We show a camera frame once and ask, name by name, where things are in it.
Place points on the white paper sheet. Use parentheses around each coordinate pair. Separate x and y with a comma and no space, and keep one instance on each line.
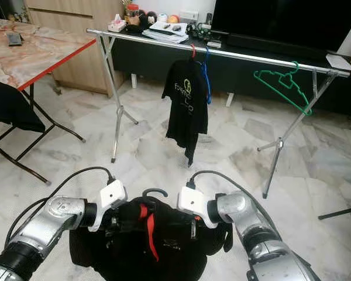
(341,61)

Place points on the small black wallet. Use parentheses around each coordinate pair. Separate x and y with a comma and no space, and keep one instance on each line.
(14,38)

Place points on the pink tissue box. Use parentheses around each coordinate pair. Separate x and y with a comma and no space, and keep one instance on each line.
(116,24)

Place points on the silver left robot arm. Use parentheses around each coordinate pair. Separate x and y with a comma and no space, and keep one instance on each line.
(50,231)

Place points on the black hooded jacket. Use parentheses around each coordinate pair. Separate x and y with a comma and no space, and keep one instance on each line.
(11,105)

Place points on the silver metal clothes rack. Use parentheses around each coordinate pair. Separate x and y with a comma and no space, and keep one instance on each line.
(245,55)

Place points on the red lid snack jar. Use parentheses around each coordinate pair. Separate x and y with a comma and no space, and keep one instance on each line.
(132,13)

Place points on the black soundbar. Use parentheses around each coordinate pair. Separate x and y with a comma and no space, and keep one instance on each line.
(275,45)

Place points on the black TV console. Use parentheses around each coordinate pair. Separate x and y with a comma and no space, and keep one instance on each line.
(245,76)

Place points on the black mouse plush toy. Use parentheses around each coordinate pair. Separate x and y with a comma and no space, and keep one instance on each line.
(145,19)

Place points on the black t-shirt green logo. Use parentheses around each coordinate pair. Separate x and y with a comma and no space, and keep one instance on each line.
(187,111)

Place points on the light wood cabinet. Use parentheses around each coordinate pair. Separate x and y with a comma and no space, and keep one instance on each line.
(70,35)

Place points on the black flat television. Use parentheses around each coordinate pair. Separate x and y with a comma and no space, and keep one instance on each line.
(281,20)

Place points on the orange ball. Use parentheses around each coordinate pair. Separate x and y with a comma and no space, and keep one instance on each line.
(173,19)

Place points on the stack of white papers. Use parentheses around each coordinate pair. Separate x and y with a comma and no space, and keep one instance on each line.
(167,31)

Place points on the red plastic hanger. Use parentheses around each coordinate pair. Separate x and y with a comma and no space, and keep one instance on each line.
(193,51)

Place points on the blue plastic hanger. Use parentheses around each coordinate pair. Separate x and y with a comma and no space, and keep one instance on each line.
(207,93)

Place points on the green plastic hanger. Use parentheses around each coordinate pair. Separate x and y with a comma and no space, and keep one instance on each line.
(308,110)

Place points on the black garment red stripes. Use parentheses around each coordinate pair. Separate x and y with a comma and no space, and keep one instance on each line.
(140,246)

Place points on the black plastic hanger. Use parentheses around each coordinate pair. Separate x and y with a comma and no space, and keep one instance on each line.
(155,191)

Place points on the upright black remote control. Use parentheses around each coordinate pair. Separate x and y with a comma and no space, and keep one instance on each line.
(209,18)

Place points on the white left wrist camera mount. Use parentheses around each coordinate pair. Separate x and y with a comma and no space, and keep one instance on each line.
(111,197)

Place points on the small white device box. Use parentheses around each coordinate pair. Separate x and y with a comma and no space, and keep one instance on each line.
(214,43)

